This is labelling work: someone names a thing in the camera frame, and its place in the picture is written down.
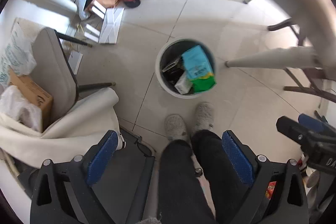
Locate white round trash bin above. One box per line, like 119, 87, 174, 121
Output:
155, 39, 217, 99

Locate left grey slipper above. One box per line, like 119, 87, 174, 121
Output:
164, 114, 189, 141

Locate milk carton with cow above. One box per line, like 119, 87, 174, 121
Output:
174, 72, 193, 94

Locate right grey slipper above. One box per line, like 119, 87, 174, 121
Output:
193, 102, 214, 134

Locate dark wooden chair frame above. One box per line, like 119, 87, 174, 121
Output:
267, 18, 335, 102

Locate white table leg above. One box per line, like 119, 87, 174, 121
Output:
225, 46, 322, 69

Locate white flat boxes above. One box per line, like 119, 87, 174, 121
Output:
84, 1, 124, 44

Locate brown cardboard box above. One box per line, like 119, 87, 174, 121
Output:
9, 68, 53, 132

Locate black trouser legs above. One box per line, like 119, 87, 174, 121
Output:
158, 130, 248, 223

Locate grey slipper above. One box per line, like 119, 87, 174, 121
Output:
164, 114, 189, 141
193, 102, 214, 134

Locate cream fabric cloth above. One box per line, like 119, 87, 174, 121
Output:
1, 88, 126, 168

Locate printed plastic bag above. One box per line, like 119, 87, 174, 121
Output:
1, 22, 37, 89

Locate green blue snack bag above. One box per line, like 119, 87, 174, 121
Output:
182, 46, 217, 93

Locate grey padded chair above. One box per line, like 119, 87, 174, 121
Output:
30, 27, 115, 112

